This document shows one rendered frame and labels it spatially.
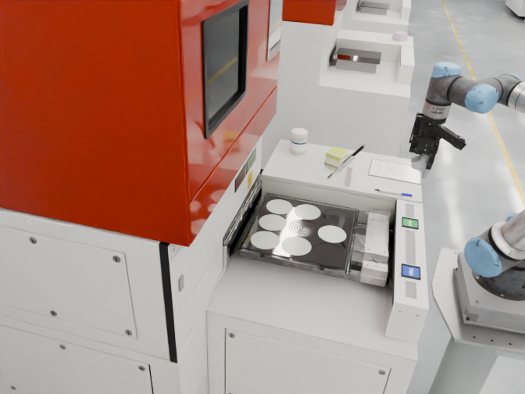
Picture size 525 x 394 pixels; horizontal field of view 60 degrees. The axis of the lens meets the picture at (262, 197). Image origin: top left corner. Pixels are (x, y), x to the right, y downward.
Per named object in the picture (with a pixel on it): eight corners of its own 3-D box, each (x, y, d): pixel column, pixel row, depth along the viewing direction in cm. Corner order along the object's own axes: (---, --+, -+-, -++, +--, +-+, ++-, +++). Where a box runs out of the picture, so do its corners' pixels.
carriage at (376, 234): (359, 281, 148) (361, 275, 146) (367, 220, 178) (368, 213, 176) (384, 287, 146) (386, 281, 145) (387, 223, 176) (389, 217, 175)
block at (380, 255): (362, 258, 154) (364, 251, 152) (363, 252, 156) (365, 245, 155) (387, 263, 152) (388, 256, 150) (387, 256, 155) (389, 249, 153)
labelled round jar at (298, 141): (288, 153, 197) (290, 133, 192) (291, 146, 203) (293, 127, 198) (304, 155, 196) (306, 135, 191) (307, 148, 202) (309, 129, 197)
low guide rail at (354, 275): (240, 256, 160) (240, 250, 159) (241, 253, 162) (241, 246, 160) (384, 287, 151) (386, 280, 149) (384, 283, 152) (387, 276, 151)
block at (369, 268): (361, 274, 147) (362, 266, 145) (362, 266, 150) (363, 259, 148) (386, 278, 145) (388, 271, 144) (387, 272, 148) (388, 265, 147)
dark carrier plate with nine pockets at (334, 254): (241, 248, 153) (241, 247, 152) (267, 196, 181) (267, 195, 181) (344, 270, 146) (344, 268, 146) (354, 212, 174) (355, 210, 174)
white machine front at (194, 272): (169, 361, 123) (158, 244, 101) (252, 202, 190) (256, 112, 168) (180, 363, 122) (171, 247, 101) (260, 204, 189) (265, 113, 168)
